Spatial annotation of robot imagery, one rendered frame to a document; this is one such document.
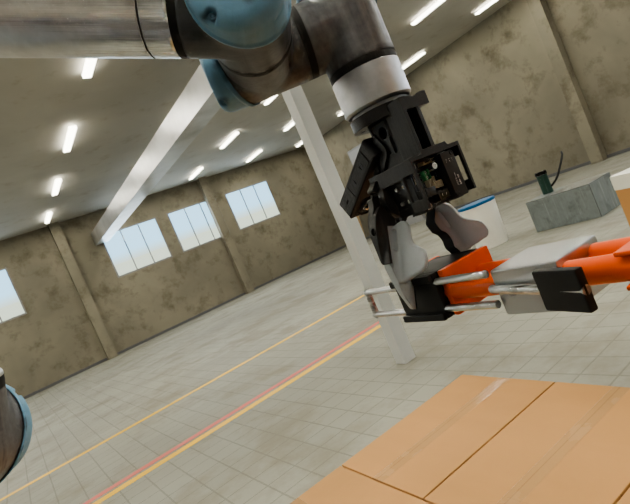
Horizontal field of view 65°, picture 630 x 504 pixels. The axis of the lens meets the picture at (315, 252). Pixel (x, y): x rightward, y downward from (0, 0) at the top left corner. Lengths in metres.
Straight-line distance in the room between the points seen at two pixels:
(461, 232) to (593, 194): 6.51
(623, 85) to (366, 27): 13.67
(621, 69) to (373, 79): 13.65
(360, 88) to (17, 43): 0.30
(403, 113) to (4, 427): 0.54
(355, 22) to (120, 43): 0.23
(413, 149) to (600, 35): 13.78
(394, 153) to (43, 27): 0.33
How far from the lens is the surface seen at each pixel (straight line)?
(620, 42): 14.10
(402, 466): 1.57
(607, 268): 0.42
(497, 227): 7.64
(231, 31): 0.39
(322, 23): 0.54
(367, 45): 0.54
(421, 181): 0.51
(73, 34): 0.45
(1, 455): 0.68
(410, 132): 0.51
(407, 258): 0.52
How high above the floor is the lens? 1.27
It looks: 3 degrees down
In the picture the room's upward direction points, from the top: 23 degrees counter-clockwise
